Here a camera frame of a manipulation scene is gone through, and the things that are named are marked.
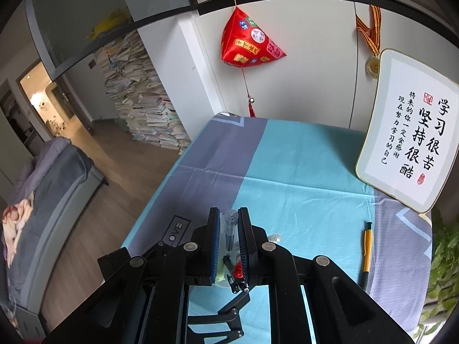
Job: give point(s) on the green pen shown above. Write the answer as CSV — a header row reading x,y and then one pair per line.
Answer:
x,y
220,273

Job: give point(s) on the green potted plant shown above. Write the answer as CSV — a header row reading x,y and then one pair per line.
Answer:
x,y
442,293

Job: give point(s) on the blue clear gel pen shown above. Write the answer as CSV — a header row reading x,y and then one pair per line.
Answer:
x,y
228,224

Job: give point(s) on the red pyramid hanging ornament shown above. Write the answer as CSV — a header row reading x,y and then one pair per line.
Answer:
x,y
244,45

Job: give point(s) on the blue grey tablecloth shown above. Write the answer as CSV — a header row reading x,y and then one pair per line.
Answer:
x,y
298,182

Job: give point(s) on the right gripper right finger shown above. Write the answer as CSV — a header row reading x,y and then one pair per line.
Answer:
x,y
250,238

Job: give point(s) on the framed calligraphy sign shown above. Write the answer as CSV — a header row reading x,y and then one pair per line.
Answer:
x,y
412,140

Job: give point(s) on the gold medal with ribbon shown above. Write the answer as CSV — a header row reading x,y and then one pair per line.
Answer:
x,y
372,38

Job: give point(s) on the orange black pen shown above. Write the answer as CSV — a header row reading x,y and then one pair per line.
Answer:
x,y
367,254

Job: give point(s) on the grey bed with blanket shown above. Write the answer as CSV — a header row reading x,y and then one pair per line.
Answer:
x,y
48,198

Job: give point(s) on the red utility knife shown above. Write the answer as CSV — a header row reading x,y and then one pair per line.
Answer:
x,y
238,271

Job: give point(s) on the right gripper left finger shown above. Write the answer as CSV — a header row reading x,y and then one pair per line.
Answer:
x,y
207,238

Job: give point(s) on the black dark-blue ballpoint pen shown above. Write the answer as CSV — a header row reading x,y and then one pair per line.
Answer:
x,y
236,285

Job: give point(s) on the translucent white plastic cup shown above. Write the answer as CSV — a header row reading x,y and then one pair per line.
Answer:
x,y
234,255

